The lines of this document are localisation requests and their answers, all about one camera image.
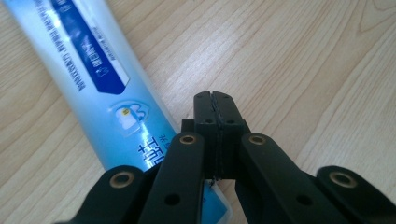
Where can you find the blue and white toothpaste tube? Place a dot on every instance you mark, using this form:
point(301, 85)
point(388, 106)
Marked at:
point(93, 93)

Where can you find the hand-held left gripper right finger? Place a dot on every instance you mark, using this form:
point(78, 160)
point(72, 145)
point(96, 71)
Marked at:
point(229, 124)

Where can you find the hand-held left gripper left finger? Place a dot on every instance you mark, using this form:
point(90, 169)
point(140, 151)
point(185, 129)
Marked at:
point(204, 124)

